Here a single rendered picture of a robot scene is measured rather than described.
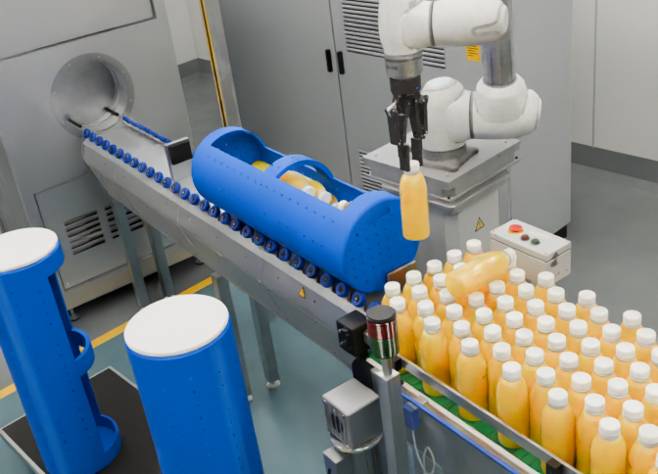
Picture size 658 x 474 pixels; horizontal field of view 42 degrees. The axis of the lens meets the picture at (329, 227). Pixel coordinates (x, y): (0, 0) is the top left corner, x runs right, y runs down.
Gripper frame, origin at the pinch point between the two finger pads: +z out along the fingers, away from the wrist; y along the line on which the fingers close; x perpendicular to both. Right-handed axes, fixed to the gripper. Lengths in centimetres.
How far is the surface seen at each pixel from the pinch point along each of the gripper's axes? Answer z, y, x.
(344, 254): 28.2, 11.0, -16.8
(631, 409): 33, 17, 71
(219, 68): 7, -46, -151
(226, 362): 48, 47, -27
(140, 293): 122, -18, -212
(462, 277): 25.2, 6.3, 20.5
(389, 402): 39, 40, 27
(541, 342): 36, 4, 41
